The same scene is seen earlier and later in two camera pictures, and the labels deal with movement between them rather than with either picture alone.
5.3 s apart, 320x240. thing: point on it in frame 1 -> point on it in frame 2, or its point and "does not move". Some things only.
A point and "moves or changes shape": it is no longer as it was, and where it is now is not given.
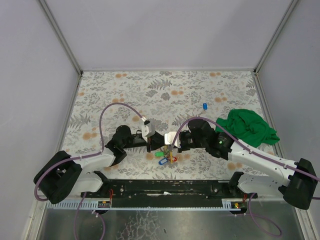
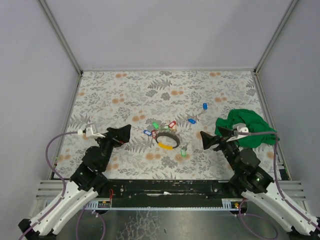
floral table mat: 164,101 does not move
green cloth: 249,127 does not move
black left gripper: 150,144 -> 113,136
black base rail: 164,190 does not move
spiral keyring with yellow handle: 166,153 moves or changes shape
